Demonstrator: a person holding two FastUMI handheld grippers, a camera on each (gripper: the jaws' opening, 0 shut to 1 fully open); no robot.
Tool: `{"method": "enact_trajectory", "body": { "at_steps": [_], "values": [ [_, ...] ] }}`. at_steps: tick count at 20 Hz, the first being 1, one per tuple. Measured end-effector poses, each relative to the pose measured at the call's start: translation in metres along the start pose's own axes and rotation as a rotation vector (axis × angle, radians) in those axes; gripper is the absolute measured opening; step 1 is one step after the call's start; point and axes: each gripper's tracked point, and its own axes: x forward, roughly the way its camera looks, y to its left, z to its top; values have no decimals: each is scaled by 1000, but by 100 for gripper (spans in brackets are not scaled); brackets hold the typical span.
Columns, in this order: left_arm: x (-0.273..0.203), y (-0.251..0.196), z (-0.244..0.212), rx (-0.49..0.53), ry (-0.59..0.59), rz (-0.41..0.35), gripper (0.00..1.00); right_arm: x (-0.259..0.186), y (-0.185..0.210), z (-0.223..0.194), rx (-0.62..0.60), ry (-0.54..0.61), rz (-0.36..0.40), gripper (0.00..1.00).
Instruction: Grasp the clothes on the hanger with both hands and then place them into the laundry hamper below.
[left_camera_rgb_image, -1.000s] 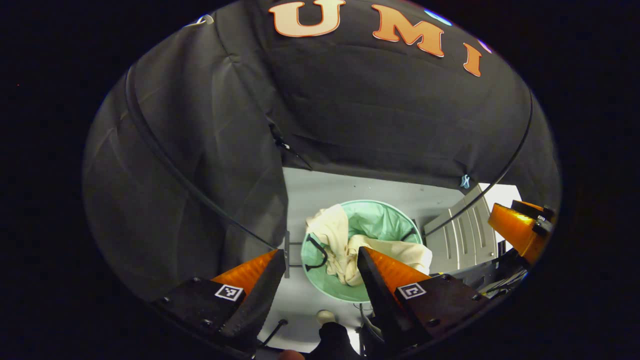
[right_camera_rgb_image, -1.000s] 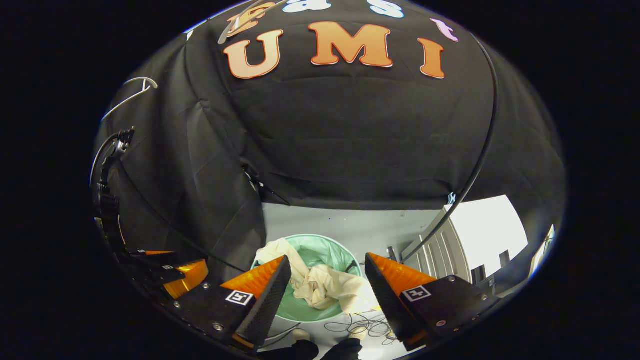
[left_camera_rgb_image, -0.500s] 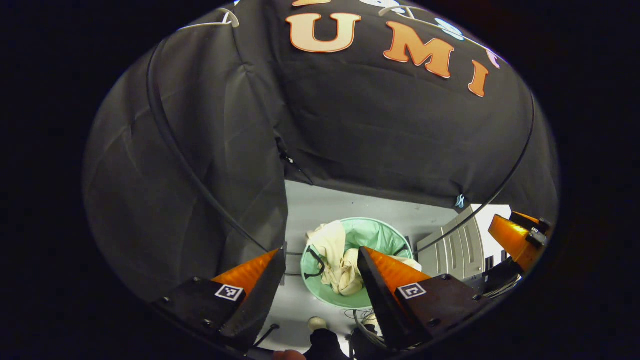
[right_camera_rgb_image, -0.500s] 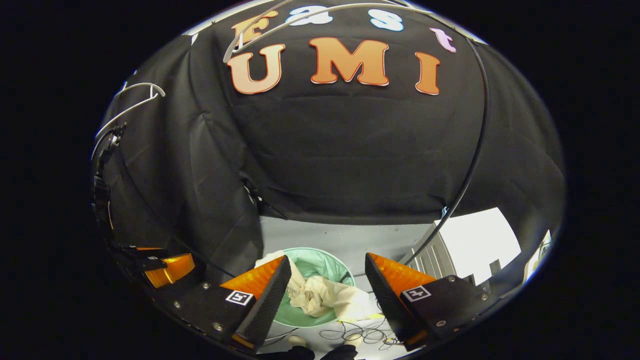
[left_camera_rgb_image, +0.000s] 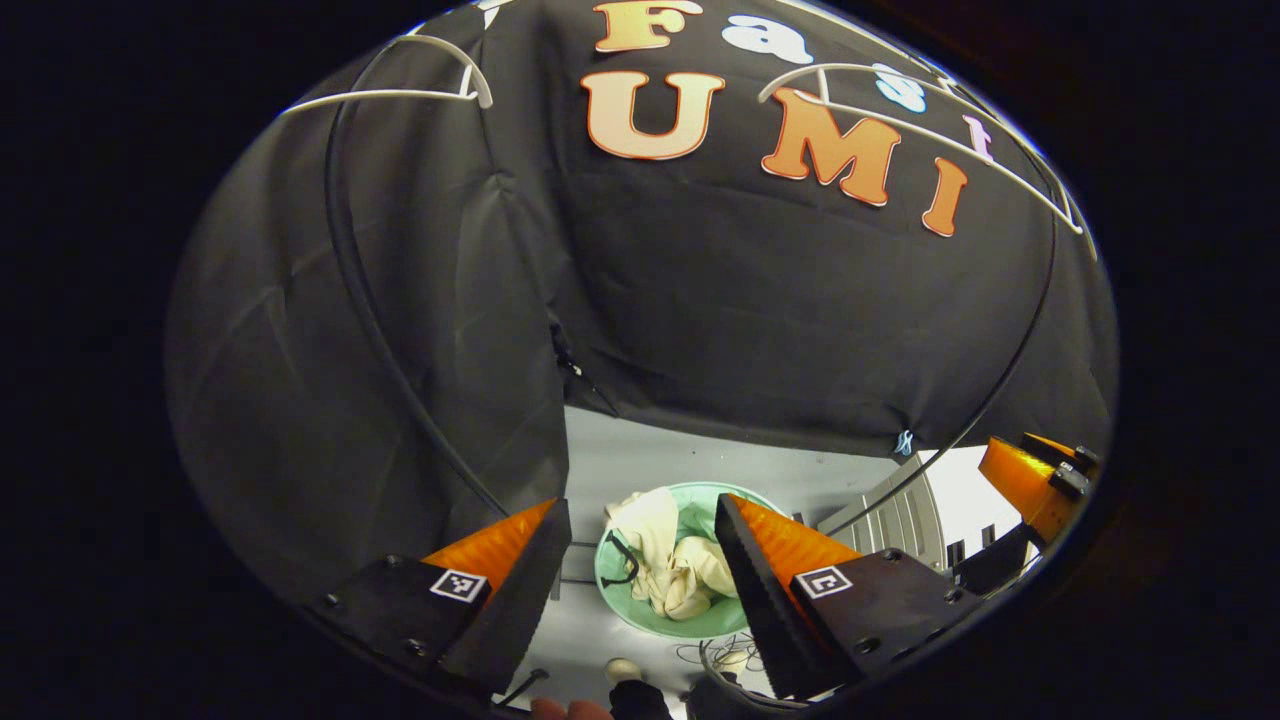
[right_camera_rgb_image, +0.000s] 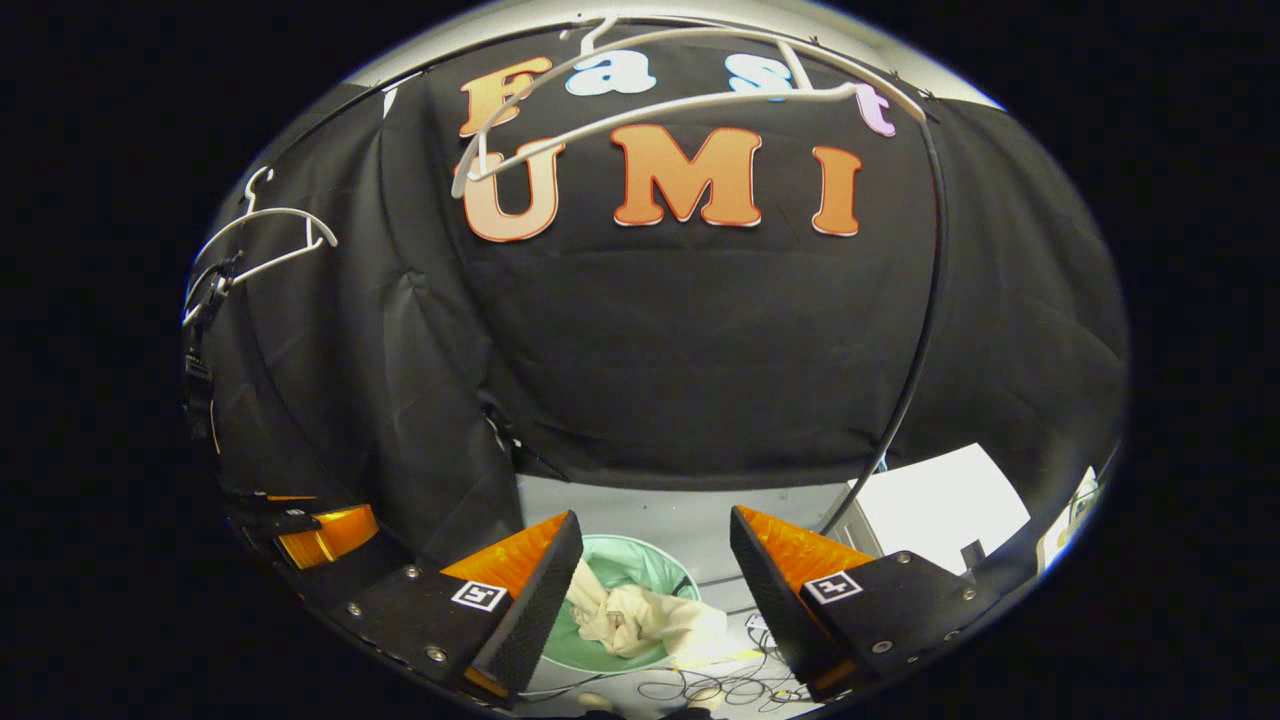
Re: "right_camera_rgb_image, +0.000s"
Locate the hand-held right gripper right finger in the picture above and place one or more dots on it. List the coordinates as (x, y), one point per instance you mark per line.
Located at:
(770, 600)

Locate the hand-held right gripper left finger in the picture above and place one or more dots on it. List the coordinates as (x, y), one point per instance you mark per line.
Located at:
(530, 610)

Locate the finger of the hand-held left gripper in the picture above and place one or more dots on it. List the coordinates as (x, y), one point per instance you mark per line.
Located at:
(330, 535)

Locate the cream shirt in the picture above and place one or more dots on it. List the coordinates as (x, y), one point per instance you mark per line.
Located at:
(640, 615)

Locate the green laundry hamper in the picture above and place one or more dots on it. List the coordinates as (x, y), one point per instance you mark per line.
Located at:
(630, 560)

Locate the white plastic hanger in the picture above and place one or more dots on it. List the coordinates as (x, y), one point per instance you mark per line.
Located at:
(270, 211)
(690, 101)

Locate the white board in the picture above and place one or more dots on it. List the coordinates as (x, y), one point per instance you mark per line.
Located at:
(940, 505)

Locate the black backdrop cloth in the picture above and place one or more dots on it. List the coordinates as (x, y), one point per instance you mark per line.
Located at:
(700, 350)

